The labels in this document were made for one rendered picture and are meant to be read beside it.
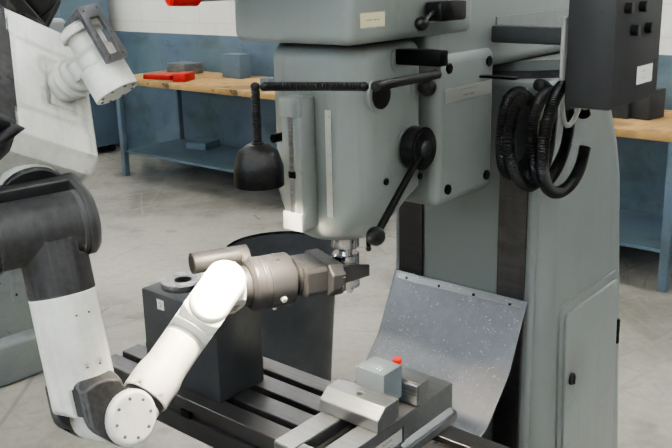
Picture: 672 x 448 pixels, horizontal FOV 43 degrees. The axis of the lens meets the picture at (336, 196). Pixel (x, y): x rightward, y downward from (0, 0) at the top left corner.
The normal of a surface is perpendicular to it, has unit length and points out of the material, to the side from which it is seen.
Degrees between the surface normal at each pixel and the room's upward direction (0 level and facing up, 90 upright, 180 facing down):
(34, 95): 58
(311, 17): 90
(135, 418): 75
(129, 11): 90
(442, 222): 90
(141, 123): 90
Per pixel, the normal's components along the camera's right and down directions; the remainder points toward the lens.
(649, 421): -0.02, -0.97
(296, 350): 0.31, 0.30
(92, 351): 0.71, -0.09
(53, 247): 0.51, -0.07
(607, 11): -0.64, 0.21
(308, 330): 0.51, 0.27
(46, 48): 0.78, -0.44
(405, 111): 0.77, 0.14
